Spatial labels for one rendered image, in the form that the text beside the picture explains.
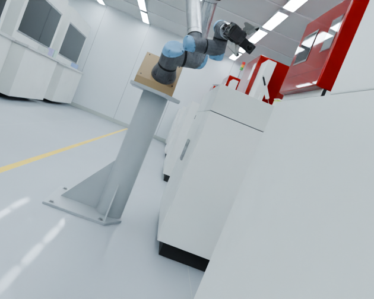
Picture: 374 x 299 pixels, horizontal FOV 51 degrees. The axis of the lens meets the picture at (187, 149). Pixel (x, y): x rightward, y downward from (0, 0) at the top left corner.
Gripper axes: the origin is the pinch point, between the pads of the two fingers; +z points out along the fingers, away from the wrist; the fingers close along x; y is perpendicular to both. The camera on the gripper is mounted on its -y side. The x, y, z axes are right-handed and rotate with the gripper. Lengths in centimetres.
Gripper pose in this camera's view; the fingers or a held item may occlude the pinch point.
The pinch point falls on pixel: (249, 43)
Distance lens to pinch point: 178.0
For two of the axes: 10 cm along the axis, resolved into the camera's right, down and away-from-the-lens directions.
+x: 6.0, -7.7, -2.2
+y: -7.6, -4.6, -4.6
